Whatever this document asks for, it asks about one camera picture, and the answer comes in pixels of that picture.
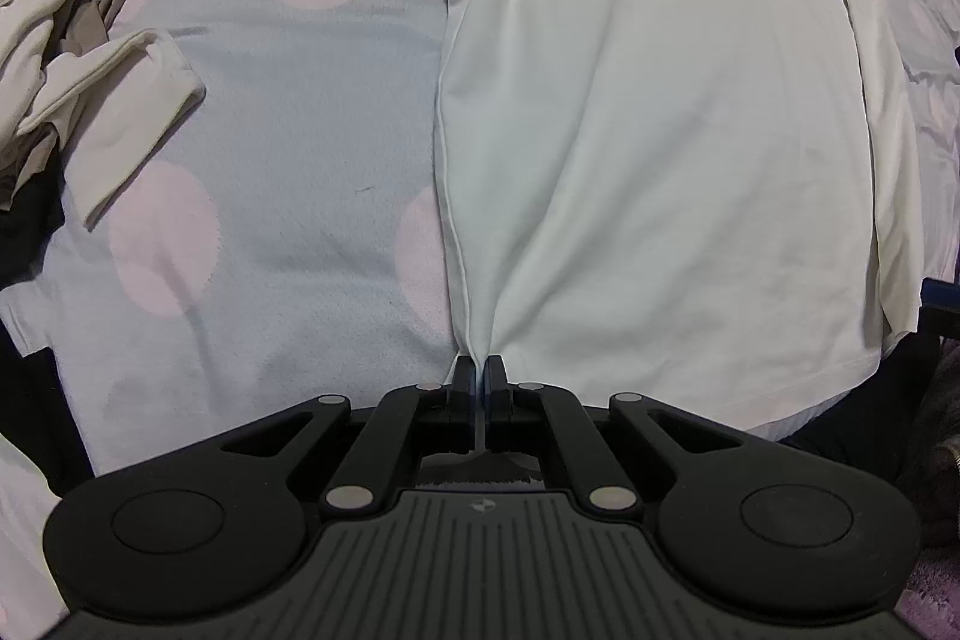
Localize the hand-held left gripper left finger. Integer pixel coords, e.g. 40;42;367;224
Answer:
217;355;479;515

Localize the polka dot bed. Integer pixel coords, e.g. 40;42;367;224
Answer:
0;0;960;618

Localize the black garment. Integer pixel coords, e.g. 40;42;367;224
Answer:
0;149;68;292

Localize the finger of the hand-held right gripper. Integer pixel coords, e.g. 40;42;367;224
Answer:
921;276;960;341

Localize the person's purple fuzzy clothing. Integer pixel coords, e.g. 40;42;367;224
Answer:
892;332;960;640

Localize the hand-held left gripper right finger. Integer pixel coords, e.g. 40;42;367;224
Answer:
486;355;743;515

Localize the white t-shirt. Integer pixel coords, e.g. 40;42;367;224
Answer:
433;0;925;453

